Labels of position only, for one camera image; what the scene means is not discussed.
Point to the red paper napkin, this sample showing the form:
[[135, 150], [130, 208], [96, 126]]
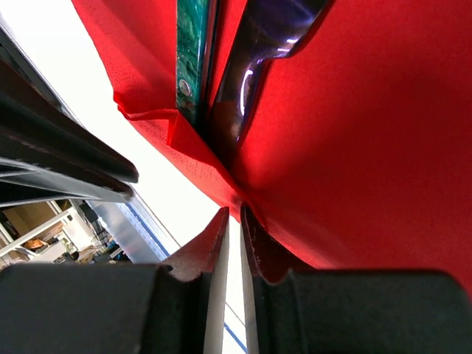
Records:
[[359, 154]]

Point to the green handled spoon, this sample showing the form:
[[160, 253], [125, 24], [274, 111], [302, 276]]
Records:
[[191, 37]]

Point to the dark blue knife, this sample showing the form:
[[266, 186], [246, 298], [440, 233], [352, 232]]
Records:
[[268, 30]]

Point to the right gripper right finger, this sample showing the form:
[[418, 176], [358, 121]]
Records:
[[272, 322]]

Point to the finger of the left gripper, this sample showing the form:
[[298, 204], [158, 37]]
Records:
[[32, 172], [30, 107]]

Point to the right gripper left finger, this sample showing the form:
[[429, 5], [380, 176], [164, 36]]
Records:
[[195, 295]]

